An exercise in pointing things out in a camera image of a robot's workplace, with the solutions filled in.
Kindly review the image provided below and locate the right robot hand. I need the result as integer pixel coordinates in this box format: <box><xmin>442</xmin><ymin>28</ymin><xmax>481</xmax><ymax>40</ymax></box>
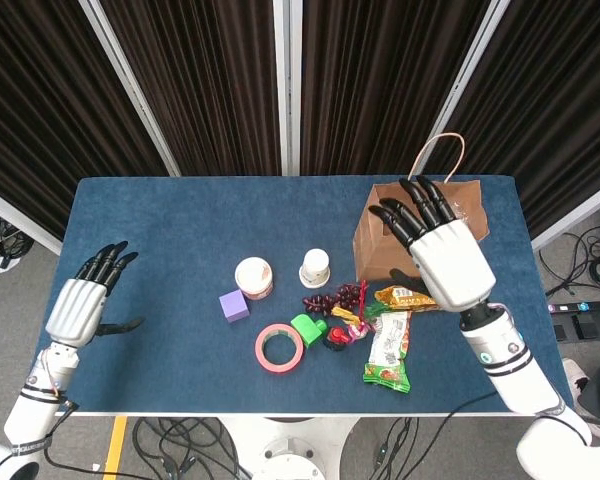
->
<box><xmin>368</xmin><ymin>174</ymin><xmax>497</xmax><ymax>312</ymax></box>

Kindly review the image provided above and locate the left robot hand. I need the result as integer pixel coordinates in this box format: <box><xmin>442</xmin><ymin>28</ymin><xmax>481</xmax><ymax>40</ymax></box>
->
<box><xmin>45</xmin><ymin>240</ymin><xmax>146</xmax><ymax>348</ymax></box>

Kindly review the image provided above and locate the gold snack package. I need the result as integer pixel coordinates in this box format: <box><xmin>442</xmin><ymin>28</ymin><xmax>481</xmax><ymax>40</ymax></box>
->
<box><xmin>373</xmin><ymin>285</ymin><xmax>439</xmax><ymax>314</ymax></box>

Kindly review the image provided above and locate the green snack packet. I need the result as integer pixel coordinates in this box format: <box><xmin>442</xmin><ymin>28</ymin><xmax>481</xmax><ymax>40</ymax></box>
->
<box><xmin>363</xmin><ymin>310</ymin><xmax>414</xmax><ymax>396</ymax></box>

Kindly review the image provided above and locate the brown paper bag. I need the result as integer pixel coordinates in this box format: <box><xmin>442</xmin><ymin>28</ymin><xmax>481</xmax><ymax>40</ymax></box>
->
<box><xmin>353</xmin><ymin>132</ymin><xmax>491</xmax><ymax>282</ymax></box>

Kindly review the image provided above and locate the blue felt table cover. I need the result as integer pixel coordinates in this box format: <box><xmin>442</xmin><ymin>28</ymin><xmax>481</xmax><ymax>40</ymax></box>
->
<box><xmin>31</xmin><ymin>174</ymin><xmax>576</xmax><ymax>415</ymax></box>

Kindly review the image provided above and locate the purple grape bunch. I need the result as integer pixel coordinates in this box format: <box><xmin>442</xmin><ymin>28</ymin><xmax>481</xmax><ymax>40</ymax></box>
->
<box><xmin>302</xmin><ymin>283</ymin><xmax>364</xmax><ymax>317</ymax></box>

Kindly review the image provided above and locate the white paper cup stack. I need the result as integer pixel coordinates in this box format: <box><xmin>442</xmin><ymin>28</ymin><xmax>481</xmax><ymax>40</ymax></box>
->
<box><xmin>298</xmin><ymin>248</ymin><xmax>331</xmax><ymax>290</ymax></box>

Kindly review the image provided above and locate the yellow floor tape strip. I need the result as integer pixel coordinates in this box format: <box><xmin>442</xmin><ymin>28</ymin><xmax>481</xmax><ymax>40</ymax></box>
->
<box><xmin>102</xmin><ymin>415</ymin><xmax>130</xmax><ymax>480</ymax></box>

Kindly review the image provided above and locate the black foot pedal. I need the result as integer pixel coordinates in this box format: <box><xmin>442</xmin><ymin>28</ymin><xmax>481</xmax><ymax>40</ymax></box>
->
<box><xmin>553</xmin><ymin>312</ymin><xmax>600</xmax><ymax>342</ymax></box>

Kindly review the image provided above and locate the purple cube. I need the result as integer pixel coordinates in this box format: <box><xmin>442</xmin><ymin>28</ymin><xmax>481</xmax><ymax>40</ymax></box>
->
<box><xmin>218</xmin><ymin>289</ymin><xmax>251</xmax><ymax>325</ymax></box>

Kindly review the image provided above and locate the green plastic block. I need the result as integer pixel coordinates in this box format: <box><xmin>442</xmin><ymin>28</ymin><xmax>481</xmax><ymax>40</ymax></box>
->
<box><xmin>289</xmin><ymin>313</ymin><xmax>329</xmax><ymax>350</ymax></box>

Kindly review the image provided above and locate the white sneaker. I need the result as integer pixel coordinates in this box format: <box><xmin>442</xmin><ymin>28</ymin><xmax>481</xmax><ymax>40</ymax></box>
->
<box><xmin>561</xmin><ymin>357</ymin><xmax>590</xmax><ymax>396</ymax></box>

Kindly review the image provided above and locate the clear jar of rubber bands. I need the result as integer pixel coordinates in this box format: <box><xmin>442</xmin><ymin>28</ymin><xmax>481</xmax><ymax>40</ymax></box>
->
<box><xmin>233</xmin><ymin>256</ymin><xmax>275</xmax><ymax>302</ymax></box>

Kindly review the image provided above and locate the red tape roll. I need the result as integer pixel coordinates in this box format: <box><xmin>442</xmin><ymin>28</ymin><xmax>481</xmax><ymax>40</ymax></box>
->
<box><xmin>254</xmin><ymin>323</ymin><xmax>306</xmax><ymax>375</ymax></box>

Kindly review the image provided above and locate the dark pleated curtain panel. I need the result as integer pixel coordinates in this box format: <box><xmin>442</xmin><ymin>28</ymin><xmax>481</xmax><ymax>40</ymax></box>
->
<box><xmin>424</xmin><ymin>0</ymin><xmax>600</xmax><ymax>236</ymax></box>
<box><xmin>0</xmin><ymin>0</ymin><xmax>169</xmax><ymax>241</ymax></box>
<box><xmin>99</xmin><ymin>0</ymin><xmax>283</xmax><ymax>176</ymax></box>
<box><xmin>299</xmin><ymin>0</ymin><xmax>491</xmax><ymax>176</ymax></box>

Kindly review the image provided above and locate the white partition frame rail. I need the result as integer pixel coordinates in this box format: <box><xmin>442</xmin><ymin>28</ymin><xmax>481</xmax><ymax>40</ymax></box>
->
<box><xmin>529</xmin><ymin>175</ymin><xmax>600</xmax><ymax>252</ymax></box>
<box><xmin>0</xmin><ymin>180</ymin><xmax>64</xmax><ymax>256</ymax></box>

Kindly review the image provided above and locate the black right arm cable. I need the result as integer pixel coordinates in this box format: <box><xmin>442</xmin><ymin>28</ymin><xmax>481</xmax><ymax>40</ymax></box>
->
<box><xmin>442</xmin><ymin>389</ymin><xmax>501</xmax><ymax>417</ymax></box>

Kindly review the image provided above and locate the white partition frame post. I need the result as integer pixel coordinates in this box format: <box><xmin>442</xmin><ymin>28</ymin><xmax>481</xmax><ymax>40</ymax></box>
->
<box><xmin>78</xmin><ymin>0</ymin><xmax>182</xmax><ymax>177</ymax></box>
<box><xmin>413</xmin><ymin>0</ymin><xmax>512</xmax><ymax>174</ymax></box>
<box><xmin>272</xmin><ymin>0</ymin><xmax>304</xmax><ymax>176</ymax></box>

